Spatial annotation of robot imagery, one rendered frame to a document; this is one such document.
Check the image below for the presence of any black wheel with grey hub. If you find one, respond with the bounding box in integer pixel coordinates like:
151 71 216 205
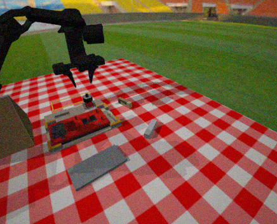
83 94 93 102

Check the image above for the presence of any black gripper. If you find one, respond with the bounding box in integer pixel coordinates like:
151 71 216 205
52 44 105 88

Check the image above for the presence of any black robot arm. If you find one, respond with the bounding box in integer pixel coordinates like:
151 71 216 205
0 6 104 72

